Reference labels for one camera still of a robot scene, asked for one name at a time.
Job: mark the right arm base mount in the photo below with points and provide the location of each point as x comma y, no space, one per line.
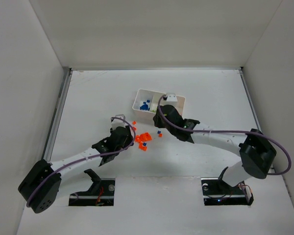
218,193

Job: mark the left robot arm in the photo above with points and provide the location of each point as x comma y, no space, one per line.
48,181

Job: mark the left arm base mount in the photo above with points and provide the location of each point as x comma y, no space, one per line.
99,194

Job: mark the large blue arch lego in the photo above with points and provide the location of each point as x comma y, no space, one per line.
144,107

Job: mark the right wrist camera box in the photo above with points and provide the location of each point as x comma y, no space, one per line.
170,98

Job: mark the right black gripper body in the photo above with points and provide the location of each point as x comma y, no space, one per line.
162,115

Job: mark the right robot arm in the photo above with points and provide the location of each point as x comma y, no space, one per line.
256,153

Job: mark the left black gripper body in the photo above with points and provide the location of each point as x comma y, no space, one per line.
125,133

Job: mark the large orange round lego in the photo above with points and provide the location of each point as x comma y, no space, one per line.
145,137

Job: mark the white three-compartment container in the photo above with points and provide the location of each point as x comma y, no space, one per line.
147,116

